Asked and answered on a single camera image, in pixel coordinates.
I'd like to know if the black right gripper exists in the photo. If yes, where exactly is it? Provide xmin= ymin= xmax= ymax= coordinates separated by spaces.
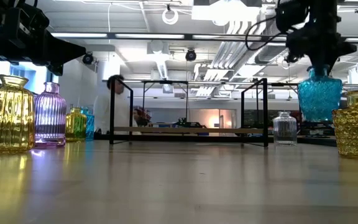
xmin=285 ymin=28 xmax=358 ymax=75

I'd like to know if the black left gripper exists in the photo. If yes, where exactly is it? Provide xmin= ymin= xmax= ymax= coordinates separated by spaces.
xmin=0 ymin=0 xmax=86 ymax=77

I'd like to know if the blue textured glass vase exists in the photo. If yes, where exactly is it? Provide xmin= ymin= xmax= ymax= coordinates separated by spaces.
xmin=297 ymin=65 xmax=344 ymax=123

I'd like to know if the pink tall ribbed glass vase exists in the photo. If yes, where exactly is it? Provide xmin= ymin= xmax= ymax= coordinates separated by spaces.
xmin=33 ymin=82 xmax=68 ymax=147

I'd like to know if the yellow textured glass vase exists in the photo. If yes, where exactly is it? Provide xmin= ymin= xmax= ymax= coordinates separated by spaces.
xmin=331 ymin=89 xmax=358 ymax=160

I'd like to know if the yellow ribbed glass vase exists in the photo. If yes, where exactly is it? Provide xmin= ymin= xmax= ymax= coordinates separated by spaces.
xmin=65 ymin=107 xmax=88 ymax=142
xmin=0 ymin=73 xmax=36 ymax=154

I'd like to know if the black round ceiling spotlight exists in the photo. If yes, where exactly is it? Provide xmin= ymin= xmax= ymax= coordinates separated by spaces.
xmin=185 ymin=49 xmax=198 ymax=62
xmin=81 ymin=52 xmax=95 ymax=65

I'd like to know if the clear ribbed glass vase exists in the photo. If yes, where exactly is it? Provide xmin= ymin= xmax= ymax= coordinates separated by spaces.
xmin=272 ymin=111 xmax=298 ymax=146

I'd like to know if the person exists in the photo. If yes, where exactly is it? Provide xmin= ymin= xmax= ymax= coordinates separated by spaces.
xmin=93 ymin=74 xmax=142 ymax=135
xmin=132 ymin=105 xmax=152 ymax=128

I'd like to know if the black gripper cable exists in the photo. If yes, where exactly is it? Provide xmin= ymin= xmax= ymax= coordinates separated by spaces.
xmin=244 ymin=14 xmax=288 ymax=52

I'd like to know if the white cable coil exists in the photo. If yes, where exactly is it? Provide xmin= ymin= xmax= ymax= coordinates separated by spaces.
xmin=162 ymin=7 xmax=179 ymax=26

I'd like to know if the black metal stand frame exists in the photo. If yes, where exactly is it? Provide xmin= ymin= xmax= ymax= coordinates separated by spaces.
xmin=141 ymin=80 xmax=190 ymax=123

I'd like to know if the black aluminium table frame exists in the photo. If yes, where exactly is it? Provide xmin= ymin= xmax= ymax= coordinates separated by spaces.
xmin=93 ymin=132 xmax=337 ymax=147

